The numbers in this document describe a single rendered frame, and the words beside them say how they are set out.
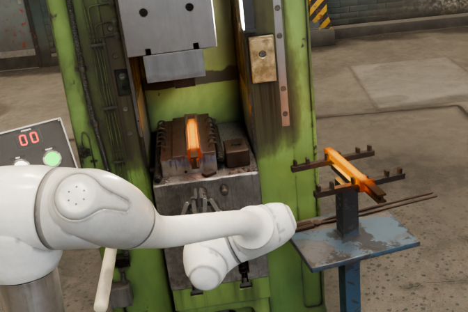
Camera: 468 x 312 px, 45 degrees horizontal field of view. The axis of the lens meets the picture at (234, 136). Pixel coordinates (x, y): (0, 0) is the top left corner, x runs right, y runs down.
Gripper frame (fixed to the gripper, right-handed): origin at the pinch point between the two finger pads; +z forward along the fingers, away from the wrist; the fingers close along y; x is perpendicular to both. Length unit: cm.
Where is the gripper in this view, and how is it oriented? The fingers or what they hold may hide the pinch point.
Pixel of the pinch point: (198, 197)
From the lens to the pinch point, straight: 170.7
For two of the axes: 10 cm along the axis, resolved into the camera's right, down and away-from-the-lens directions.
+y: 9.9, -1.3, 0.6
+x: -1.0, -9.2, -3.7
